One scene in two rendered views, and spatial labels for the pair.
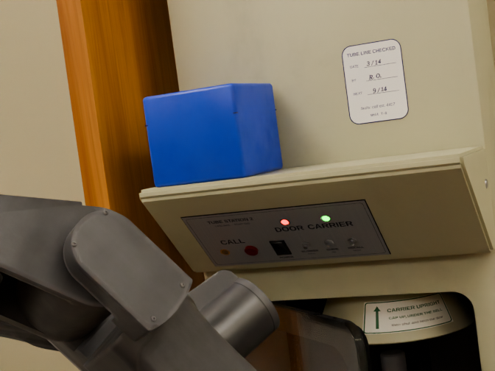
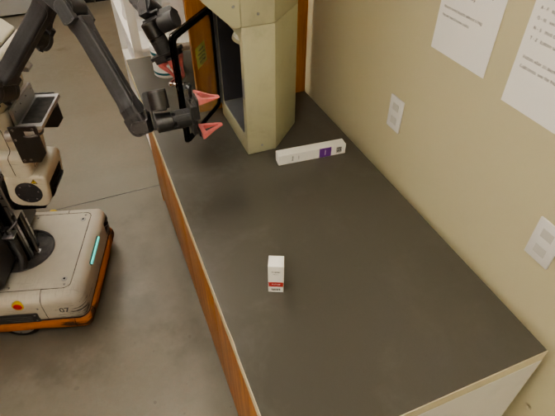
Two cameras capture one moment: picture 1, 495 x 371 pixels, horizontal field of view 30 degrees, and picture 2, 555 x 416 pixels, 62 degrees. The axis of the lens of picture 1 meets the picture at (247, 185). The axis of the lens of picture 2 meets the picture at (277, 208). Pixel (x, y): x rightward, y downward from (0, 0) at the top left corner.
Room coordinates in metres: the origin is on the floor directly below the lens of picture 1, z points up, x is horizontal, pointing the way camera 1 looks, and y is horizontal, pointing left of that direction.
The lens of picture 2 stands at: (-0.07, -1.28, 1.95)
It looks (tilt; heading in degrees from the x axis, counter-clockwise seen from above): 42 degrees down; 44
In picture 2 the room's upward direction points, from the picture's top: straight up
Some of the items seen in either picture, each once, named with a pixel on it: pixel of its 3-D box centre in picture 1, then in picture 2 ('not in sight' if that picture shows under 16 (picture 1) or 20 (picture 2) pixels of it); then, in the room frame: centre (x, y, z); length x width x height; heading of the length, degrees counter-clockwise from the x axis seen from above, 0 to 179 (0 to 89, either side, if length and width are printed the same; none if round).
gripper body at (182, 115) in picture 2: not in sight; (183, 118); (0.63, -0.22, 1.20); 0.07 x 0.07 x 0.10; 66
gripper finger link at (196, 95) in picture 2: not in sight; (205, 103); (0.70, -0.25, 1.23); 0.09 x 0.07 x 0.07; 156
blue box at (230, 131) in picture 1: (214, 134); not in sight; (0.93, 0.03, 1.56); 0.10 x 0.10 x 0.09; 66
